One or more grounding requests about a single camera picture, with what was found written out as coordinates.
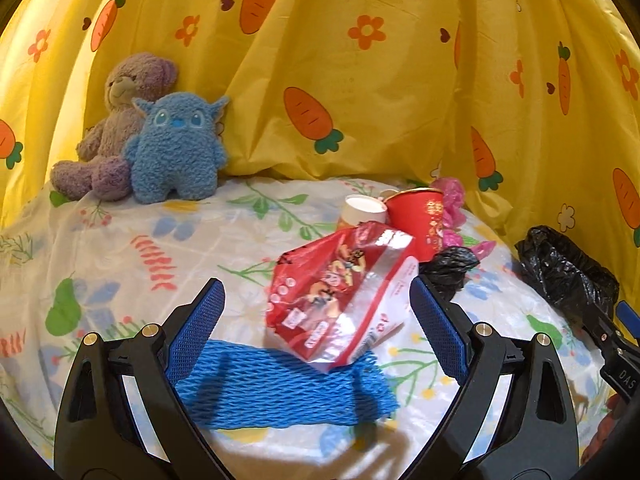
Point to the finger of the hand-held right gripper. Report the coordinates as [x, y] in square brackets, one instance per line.
[620, 372]
[630, 317]

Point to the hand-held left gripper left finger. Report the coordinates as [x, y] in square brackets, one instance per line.
[197, 325]

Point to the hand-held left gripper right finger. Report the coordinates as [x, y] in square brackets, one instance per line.
[440, 330]

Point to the black trash bag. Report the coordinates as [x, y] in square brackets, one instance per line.
[565, 270]

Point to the blue foam net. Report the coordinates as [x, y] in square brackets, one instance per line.
[280, 390]

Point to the red snack packet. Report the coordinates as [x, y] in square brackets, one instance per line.
[335, 290]

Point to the small black plastic bag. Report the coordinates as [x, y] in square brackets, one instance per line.
[450, 267]

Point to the floral bed sheet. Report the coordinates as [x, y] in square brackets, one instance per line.
[125, 270]

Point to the red paper cup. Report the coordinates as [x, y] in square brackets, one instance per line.
[417, 220]

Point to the pink plastic bag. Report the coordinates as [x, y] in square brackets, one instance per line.
[452, 195]

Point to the white paper cup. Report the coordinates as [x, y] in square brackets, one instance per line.
[362, 210]

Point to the blue plush monster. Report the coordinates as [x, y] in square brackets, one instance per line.
[175, 150]

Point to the yellow carrot print curtain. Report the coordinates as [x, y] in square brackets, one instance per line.
[380, 100]

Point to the purple teddy bear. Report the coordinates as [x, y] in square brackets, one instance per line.
[125, 85]

